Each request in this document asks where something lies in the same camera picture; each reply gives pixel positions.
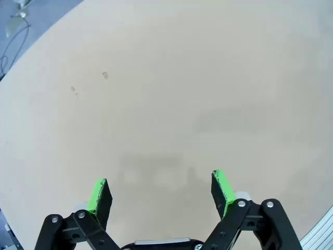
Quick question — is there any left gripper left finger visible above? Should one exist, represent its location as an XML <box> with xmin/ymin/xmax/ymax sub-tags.
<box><xmin>33</xmin><ymin>178</ymin><xmax>122</xmax><ymax>250</ymax></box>

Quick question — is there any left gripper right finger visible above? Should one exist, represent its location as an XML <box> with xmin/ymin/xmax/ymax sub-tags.
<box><xmin>201</xmin><ymin>169</ymin><xmax>304</xmax><ymax>250</ymax></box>

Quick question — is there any clear plastic sheet piece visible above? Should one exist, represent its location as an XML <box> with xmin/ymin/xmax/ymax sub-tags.
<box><xmin>5</xmin><ymin>10</ymin><xmax>27</xmax><ymax>38</ymax></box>

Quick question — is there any grey metal frame piece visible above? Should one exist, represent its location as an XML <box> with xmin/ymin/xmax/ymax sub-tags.
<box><xmin>0</xmin><ymin>208</ymin><xmax>22</xmax><ymax>250</ymax></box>

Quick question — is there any thin black floor cable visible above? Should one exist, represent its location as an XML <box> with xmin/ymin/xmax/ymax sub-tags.
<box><xmin>0</xmin><ymin>15</ymin><xmax>32</xmax><ymax>77</ymax></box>

